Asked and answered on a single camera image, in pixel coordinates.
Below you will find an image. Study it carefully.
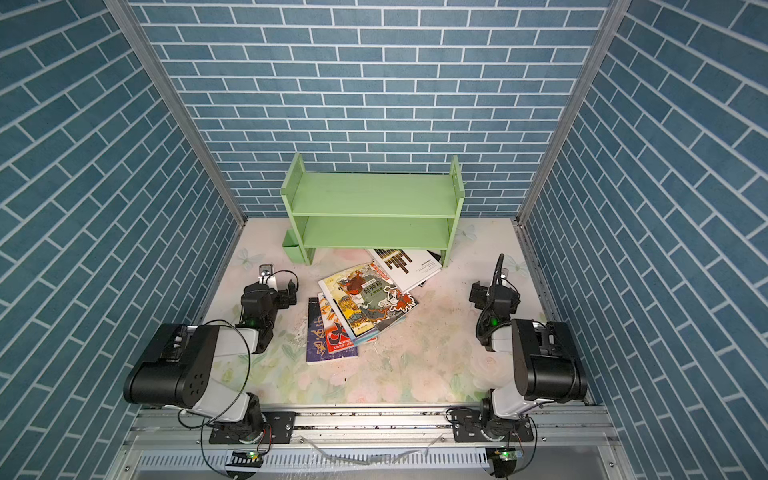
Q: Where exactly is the white book with brown bars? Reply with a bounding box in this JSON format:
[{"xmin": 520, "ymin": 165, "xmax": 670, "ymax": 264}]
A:
[{"xmin": 367, "ymin": 249, "xmax": 442, "ymax": 293}]

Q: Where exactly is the green red illustrated comic book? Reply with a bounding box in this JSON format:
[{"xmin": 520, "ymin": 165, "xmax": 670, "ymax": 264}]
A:
[{"xmin": 318, "ymin": 262, "xmax": 419, "ymax": 345}]

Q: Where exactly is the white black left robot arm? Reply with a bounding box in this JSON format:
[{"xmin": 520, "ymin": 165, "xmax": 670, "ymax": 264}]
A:
[{"xmin": 123, "ymin": 274, "xmax": 299, "ymax": 430}]

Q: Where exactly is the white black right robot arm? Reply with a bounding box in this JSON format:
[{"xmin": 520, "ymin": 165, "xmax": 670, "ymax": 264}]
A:
[{"xmin": 469, "ymin": 279, "xmax": 588, "ymax": 425}]

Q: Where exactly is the small green side box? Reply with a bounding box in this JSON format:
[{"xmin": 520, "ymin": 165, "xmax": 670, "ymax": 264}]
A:
[{"xmin": 282, "ymin": 228, "xmax": 306, "ymax": 264}]

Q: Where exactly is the dark purple book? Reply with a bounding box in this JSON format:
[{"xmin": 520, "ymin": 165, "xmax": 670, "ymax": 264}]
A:
[{"xmin": 306, "ymin": 298, "xmax": 358, "ymax": 364}]

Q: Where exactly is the yellow red illustrated book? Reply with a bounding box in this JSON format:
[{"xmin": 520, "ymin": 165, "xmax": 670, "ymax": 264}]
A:
[{"xmin": 308, "ymin": 293, "xmax": 357, "ymax": 354}]

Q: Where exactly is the green wooden two-tier shelf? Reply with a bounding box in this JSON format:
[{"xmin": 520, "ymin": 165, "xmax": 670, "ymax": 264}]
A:
[{"xmin": 280, "ymin": 153, "xmax": 466, "ymax": 266}]

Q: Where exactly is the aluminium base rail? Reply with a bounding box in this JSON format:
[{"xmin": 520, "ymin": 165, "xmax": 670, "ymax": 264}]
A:
[{"xmin": 122, "ymin": 403, "xmax": 619, "ymax": 451}]

